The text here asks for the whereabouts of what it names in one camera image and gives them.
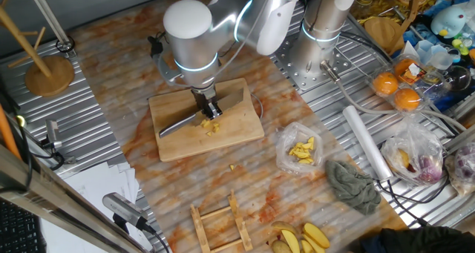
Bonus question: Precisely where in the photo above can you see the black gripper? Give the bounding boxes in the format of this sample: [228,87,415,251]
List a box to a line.
[191,88,223,120]

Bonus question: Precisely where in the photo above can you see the steel kitchen cleaver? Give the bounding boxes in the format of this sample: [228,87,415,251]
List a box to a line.
[158,88,245,139]

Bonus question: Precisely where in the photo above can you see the wooden cutting board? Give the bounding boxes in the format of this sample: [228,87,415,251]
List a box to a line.
[148,77,266,163]

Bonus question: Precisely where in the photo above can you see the orange marble pattern mat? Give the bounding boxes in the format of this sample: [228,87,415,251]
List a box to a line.
[68,0,408,253]

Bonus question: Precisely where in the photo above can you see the clear plastic bag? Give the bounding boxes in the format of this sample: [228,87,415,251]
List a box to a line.
[275,121,326,175]

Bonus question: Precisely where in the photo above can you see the pile of potato slices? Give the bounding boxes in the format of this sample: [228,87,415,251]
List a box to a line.
[288,136,315,165]

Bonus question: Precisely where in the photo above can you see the wooden knife rack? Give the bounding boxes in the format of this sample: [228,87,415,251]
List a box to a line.
[189,188,254,253]

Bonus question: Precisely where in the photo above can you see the stack of white papers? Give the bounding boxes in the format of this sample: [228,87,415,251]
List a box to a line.
[39,162,154,253]

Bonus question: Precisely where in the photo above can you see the wooden stand with round base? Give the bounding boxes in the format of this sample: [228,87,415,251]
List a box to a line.
[0,0,76,98]

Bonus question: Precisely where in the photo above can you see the white plastic wrap roll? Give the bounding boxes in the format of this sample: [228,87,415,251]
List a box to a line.
[341,105,394,183]

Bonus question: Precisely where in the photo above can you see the grey green cloth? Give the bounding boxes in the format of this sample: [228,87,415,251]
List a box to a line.
[324,159,382,216]

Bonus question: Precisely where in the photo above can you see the bananas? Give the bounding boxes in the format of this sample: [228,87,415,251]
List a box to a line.
[302,222,331,249]

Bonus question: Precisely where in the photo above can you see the orange fruit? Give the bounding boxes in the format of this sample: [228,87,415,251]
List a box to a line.
[393,88,422,112]
[372,71,399,96]

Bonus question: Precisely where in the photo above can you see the white stand legs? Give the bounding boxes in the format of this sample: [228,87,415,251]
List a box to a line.
[24,0,76,54]

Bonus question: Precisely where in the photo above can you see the round wooden plate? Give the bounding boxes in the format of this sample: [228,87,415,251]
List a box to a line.
[364,16,406,56]

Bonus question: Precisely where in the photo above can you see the orange with label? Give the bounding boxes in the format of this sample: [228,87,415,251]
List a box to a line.
[393,58,421,80]

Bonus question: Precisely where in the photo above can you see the potato inside bag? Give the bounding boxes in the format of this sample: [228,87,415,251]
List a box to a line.
[392,148,410,170]

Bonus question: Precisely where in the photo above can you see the orange pole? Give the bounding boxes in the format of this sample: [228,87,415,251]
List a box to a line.
[0,103,22,160]

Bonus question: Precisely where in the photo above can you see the plastic bag of vegetables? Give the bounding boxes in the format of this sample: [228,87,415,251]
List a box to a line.
[381,119,445,188]

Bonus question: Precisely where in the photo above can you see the clear plastic fruit tray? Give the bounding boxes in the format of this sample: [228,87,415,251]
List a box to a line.
[367,52,448,116]

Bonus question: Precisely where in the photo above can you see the black keyboard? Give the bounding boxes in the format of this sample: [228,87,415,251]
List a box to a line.
[0,199,48,253]

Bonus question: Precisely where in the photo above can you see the purple onion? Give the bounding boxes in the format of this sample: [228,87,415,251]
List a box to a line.
[414,154,445,185]

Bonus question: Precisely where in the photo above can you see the clear measuring cup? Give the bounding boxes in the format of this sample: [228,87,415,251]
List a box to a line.
[414,39,462,71]

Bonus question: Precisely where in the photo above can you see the blue cloth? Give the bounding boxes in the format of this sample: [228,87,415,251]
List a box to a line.
[402,0,475,111]

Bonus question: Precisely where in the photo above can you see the dark fabric garment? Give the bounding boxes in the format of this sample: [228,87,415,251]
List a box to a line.
[347,226,475,253]

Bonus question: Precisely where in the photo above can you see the glass bowl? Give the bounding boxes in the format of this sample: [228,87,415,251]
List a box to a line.
[443,65,473,93]

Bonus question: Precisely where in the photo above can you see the blue plush toy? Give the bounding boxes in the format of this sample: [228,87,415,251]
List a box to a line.
[430,4,469,39]

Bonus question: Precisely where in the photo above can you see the plastic bag with purple vegetables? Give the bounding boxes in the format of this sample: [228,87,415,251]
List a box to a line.
[444,141,475,197]

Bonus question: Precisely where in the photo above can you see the silver camera bracket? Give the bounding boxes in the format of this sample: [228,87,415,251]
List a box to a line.
[154,54,186,88]

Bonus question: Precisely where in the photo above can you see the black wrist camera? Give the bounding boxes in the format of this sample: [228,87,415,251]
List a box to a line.
[147,36,165,58]

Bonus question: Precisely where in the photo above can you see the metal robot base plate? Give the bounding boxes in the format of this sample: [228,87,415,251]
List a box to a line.
[273,6,353,93]

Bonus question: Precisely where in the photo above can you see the grey hose with connector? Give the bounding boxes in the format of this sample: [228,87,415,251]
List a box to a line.
[319,59,469,132]

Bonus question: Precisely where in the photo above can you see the silver bar camera on mount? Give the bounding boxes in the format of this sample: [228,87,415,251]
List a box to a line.
[102,192,150,234]

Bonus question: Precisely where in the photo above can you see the black camera cable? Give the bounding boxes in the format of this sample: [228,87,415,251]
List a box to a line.
[31,139,77,172]
[142,223,171,253]

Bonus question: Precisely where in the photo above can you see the aluminium frame bar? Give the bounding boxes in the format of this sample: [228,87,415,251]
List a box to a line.
[0,144,148,253]

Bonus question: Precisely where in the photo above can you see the black power cable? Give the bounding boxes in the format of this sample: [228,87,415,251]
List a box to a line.
[375,173,451,228]

